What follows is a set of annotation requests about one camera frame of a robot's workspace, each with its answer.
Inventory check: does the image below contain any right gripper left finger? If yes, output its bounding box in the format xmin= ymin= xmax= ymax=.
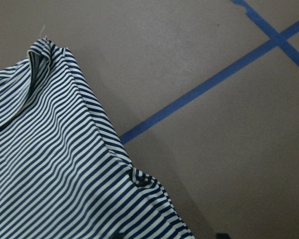
xmin=113 ymin=233 xmax=124 ymax=239

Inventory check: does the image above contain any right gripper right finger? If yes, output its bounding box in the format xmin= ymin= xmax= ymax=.
xmin=216 ymin=233 xmax=231 ymax=239

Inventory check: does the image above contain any navy white striped polo shirt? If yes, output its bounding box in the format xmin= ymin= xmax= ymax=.
xmin=0 ymin=38 xmax=193 ymax=239

